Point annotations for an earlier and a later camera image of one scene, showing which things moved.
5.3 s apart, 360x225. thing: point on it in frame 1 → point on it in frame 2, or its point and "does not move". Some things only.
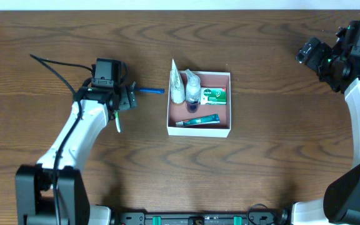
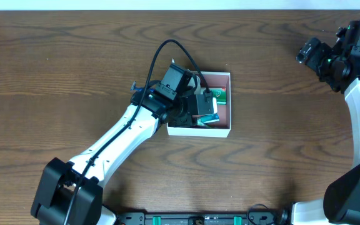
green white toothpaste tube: (210, 119) does not move
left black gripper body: (130, 97) → (184, 120)
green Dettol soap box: (213, 95) does not move
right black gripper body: (307, 52) does not move
